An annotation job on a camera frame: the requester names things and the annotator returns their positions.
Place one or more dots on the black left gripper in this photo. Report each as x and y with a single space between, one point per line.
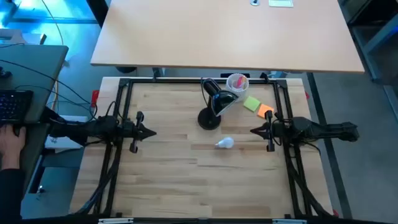
133 130

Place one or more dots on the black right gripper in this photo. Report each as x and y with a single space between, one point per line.
271 130

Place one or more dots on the white lightbulb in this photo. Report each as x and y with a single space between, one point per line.
226 142

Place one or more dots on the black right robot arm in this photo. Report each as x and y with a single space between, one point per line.
311 128

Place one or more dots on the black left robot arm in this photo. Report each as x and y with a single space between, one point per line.
99 127

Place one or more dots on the orange sticky note pad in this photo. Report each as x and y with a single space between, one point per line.
264 110

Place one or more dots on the green sticky note pad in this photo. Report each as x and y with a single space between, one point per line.
252 103

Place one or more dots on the white textured pen cup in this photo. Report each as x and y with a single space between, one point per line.
237 90

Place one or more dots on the pink marker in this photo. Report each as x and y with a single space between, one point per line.
241 82

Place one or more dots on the red clamp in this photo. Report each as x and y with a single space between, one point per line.
95 98

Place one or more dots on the beige wooden desk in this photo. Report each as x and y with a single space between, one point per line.
217 34

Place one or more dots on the grey desk grommet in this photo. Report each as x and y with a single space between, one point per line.
255 2

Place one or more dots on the white paper sheet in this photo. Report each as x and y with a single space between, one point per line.
280 2

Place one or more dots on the grey desk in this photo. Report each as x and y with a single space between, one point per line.
31 68

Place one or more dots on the black keyboard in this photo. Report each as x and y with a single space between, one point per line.
14 105

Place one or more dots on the person's hand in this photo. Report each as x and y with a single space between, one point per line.
11 143

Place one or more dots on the black aluminium rig frame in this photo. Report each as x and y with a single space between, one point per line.
174 81

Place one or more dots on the silver aluminium bracket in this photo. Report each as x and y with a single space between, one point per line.
289 221
115 220

